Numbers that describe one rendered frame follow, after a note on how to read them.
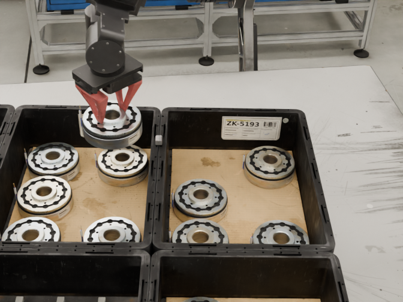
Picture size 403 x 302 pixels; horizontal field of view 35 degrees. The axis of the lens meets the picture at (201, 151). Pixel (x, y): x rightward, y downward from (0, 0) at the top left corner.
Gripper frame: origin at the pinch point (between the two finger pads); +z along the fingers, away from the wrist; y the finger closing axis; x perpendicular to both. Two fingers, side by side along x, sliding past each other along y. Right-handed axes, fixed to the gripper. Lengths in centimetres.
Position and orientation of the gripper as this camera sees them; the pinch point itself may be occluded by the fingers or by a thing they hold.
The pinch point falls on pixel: (111, 112)
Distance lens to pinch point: 111.8
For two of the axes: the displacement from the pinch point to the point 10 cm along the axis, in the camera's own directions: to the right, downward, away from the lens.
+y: 7.3, -4.3, 5.4
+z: -0.3, 7.6, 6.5
